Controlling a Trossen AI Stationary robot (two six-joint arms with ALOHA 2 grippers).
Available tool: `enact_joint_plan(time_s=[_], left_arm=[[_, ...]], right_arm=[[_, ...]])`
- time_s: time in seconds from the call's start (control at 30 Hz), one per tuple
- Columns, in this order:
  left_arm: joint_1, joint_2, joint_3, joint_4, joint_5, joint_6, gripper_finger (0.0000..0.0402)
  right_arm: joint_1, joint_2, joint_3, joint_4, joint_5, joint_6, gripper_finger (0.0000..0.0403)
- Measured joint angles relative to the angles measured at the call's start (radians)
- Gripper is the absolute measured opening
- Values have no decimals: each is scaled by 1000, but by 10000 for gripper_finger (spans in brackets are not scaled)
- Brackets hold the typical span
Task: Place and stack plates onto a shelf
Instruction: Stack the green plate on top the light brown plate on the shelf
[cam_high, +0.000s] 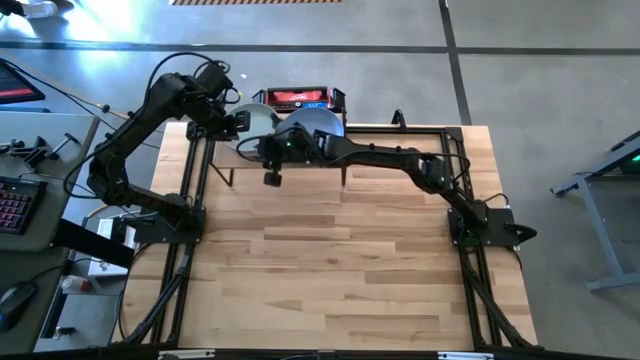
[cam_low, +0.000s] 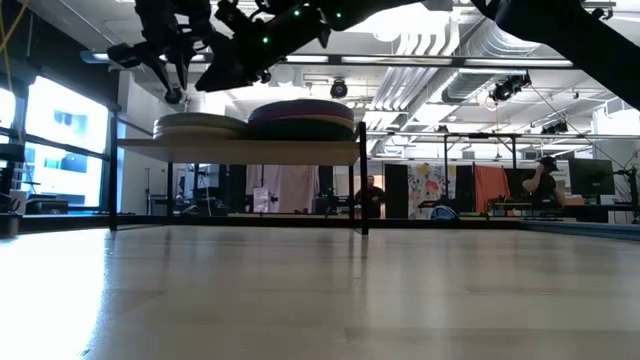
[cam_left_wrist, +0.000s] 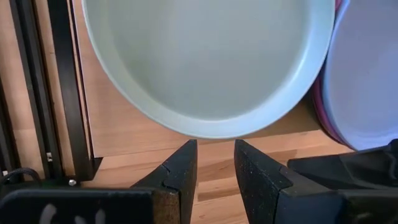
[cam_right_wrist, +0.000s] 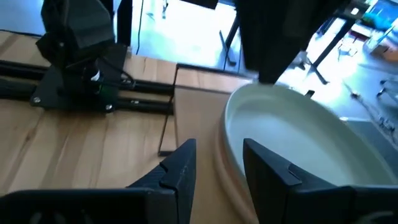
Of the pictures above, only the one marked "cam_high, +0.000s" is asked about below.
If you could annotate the person's foot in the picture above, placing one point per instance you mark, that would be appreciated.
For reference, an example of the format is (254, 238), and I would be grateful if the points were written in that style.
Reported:
(40, 8)

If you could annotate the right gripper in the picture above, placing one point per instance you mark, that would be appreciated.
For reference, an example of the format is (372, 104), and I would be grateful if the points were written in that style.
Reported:
(290, 147)

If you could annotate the black computer mouse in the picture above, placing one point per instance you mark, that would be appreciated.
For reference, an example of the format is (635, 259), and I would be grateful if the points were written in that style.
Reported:
(15, 305)

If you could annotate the red and black toolbox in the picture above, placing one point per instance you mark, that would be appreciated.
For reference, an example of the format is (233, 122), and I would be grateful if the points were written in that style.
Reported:
(295, 95)

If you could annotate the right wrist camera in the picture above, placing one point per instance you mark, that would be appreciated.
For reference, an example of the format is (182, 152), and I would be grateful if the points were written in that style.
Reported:
(266, 150)

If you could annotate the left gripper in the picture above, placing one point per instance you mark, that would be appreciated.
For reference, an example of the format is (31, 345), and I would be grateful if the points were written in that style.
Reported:
(223, 122)

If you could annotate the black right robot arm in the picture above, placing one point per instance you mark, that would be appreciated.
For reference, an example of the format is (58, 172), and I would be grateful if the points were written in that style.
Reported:
(380, 152)

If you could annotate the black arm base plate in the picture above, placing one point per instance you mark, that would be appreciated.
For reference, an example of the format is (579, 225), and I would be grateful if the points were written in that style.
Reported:
(165, 234)
(495, 222)

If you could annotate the grey desk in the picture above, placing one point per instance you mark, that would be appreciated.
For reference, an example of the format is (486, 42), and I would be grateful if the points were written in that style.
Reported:
(50, 130)

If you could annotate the black backlit keyboard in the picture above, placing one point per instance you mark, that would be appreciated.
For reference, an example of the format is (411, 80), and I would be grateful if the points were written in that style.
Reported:
(17, 205)

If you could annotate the black slanted panel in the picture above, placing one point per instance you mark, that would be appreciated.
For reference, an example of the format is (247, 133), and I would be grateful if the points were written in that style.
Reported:
(95, 245)

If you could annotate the grey side table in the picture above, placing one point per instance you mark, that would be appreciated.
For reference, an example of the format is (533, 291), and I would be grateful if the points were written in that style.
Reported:
(600, 230)

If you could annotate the white bracket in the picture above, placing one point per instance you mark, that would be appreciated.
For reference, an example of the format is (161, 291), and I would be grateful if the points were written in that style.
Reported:
(465, 356)
(185, 354)

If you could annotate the black clamp knob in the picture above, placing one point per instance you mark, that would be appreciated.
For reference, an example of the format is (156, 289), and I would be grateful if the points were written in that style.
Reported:
(398, 119)

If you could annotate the white power box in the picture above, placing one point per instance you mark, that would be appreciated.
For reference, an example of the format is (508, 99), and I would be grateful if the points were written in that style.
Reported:
(105, 232)

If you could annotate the black desk clamp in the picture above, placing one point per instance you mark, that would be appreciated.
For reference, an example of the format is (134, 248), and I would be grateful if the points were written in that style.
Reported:
(35, 152)

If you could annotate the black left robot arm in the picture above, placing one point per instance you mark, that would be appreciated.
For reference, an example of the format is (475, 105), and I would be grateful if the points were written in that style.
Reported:
(131, 127)

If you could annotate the blue plate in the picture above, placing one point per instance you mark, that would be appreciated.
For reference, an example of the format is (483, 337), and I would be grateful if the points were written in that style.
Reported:
(312, 120)

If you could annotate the computer monitor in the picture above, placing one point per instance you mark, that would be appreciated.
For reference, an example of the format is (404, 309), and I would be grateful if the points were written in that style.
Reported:
(17, 85)

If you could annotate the white bottle red cap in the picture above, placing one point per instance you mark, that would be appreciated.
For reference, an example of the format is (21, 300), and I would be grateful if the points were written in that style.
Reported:
(75, 284)

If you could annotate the light green plate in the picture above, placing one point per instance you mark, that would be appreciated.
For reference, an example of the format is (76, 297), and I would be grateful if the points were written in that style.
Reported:
(260, 120)

